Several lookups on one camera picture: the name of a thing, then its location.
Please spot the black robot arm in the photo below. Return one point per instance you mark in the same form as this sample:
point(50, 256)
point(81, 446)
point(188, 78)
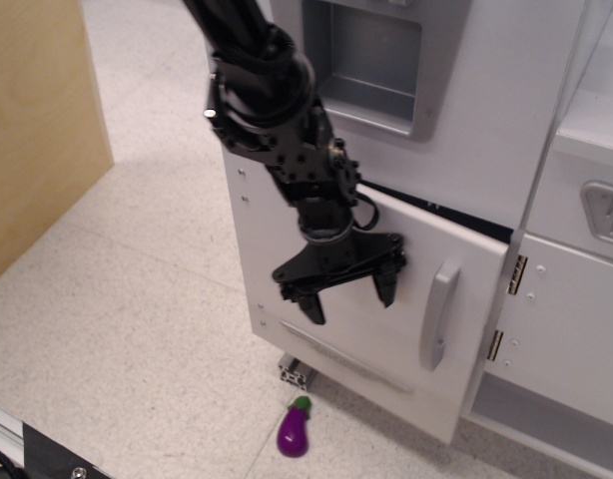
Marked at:
point(263, 106)

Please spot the aluminium frame rail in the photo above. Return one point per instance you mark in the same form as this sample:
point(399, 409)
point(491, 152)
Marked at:
point(12, 438)

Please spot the white toy fridge cabinet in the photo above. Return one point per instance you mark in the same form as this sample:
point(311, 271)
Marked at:
point(445, 105)

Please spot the wooden plywood panel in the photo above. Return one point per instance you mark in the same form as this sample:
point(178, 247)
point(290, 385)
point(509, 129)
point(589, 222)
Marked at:
point(54, 144)

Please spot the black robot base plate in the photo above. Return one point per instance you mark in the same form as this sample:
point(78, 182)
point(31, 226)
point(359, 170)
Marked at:
point(44, 458)

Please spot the grey fridge door handle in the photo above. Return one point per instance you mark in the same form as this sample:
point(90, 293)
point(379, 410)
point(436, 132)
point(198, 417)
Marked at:
point(443, 286)

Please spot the purple toy eggplant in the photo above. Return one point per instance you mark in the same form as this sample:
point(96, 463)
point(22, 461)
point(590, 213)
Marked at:
point(292, 435)

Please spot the upper brass cabinet hinge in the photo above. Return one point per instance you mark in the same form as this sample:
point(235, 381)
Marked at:
point(517, 274)

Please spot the lower brass cabinet hinge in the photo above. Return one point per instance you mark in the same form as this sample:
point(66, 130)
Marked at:
point(494, 345)

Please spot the brass cabinet hinge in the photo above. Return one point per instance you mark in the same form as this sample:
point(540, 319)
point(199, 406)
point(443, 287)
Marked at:
point(494, 345)
point(517, 274)

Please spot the white low fridge door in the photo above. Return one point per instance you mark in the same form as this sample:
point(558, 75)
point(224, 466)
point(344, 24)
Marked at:
point(366, 347)

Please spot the aluminium extrusion foot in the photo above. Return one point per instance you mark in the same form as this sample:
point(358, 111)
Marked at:
point(296, 372)

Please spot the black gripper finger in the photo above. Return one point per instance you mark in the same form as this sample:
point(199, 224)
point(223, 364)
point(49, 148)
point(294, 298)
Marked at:
point(311, 307)
point(385, 282)

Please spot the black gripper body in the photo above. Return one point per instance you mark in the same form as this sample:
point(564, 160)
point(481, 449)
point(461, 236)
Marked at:
point(332, 258)

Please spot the white neighbouring cabinet door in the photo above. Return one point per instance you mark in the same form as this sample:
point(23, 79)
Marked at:
point(558, 328)

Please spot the grey oven handle panel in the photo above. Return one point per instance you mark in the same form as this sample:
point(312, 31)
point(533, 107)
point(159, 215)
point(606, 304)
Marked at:
point(597, 202)

